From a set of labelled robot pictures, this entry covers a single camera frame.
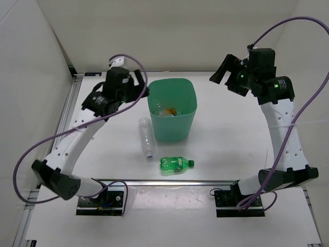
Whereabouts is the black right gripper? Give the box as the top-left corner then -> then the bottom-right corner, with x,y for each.
209,55 -> 258,97

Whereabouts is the clear bottle red label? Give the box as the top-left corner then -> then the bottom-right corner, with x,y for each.
156,103 -> 173,117

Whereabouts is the clear unlabelled plastic bottle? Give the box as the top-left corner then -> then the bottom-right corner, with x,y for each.
138,117 -> 155,159

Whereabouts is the orange plastic bottle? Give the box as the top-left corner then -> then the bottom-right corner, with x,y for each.
165,108 -> 177,116

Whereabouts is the green soda bottle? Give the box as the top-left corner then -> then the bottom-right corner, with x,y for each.
159,157 -> 195,175

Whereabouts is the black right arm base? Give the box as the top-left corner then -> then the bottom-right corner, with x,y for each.
209,188 -> 265,218

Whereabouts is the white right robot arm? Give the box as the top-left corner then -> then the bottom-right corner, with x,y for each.
210,49 -> 319,206

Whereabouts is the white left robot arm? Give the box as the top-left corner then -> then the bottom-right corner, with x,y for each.
31,67 -> 149,206

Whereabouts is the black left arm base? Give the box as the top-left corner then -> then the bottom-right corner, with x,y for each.
76,186 -> 126,216

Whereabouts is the green plastic bin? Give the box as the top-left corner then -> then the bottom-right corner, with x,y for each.
148,78 -> 197,142

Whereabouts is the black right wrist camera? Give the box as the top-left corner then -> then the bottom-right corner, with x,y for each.
247,48 -> 277,78

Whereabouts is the aluminium left rail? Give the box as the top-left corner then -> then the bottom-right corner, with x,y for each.
35,74 -> 84,190

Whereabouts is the aluminium rail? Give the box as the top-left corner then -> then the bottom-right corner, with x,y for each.
92,178 -> 234,186
35,74 -> 84,190

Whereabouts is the aluminium front rail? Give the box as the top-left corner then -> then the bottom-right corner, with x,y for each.
92,178 -> 234,186

